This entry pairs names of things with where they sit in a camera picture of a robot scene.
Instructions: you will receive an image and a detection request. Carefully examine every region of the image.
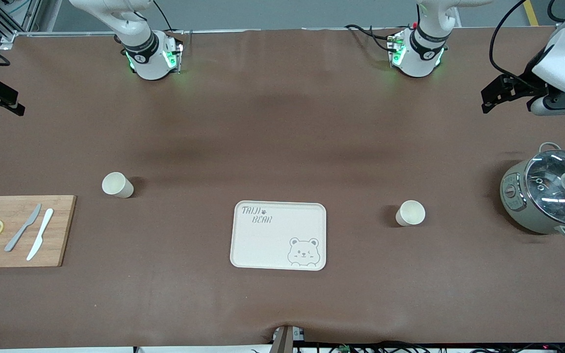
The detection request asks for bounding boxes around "grey-green electric pot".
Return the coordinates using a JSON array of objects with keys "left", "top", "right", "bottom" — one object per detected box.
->
[{"left": 500, "top": 142, "right": 565, "bottom": 240}]

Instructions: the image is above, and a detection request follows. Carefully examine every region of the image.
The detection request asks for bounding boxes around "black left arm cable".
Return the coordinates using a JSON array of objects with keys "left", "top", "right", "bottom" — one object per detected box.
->
[{"left": 489, "top": 0, "right": 565, "bottom": 89}]

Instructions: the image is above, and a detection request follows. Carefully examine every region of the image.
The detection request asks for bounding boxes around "brown table mat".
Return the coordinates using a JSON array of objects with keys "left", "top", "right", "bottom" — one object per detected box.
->
[{"left": 0, "top": 27, "right": 565, "bottom": 350}]

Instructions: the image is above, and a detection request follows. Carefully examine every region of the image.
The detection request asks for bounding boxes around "glass pot lid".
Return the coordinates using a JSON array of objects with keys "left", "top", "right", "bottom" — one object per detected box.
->
[{"left": 525, "top": 150, "right": 565, "bottom": 226}]

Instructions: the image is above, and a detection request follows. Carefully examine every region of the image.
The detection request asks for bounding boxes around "grey plastic knife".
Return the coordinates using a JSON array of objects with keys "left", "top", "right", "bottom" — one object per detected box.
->
[{"left": 4, "top": 203, "right": 42, "bottom": 252}]

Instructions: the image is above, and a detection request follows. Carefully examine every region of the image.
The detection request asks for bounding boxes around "cream bear print tray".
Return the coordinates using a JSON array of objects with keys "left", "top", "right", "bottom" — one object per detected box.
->
[{"left": 230, "top": 201, "right": 327, "bottom": 271}]

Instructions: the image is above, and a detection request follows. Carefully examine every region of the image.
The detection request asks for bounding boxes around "grey table edge bracket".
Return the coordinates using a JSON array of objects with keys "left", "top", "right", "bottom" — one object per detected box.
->
[{"left": 270, "top": 325, "right": 307, "bottom": 353}]

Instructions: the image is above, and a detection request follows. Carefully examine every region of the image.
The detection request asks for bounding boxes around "white IKEA cup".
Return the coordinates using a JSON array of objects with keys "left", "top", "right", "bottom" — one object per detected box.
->
[
  {"left": 395, "top": 200, "right": 426, "bottom": 227},
  {"left": 102, "top": 172, "right": 134, "bottom": 199}
]

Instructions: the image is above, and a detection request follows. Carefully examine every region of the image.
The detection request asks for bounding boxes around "bamboo cutting board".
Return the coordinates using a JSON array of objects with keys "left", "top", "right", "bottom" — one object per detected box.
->
[{"left": 0, "top": 195, "right": 77, "bottom": 268}]

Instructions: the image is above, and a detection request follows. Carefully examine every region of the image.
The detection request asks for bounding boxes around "white plastic knife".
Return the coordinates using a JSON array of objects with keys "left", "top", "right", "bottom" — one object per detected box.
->
[{"left": 26, "top": 208, "right": 54, "bottom": 261}]

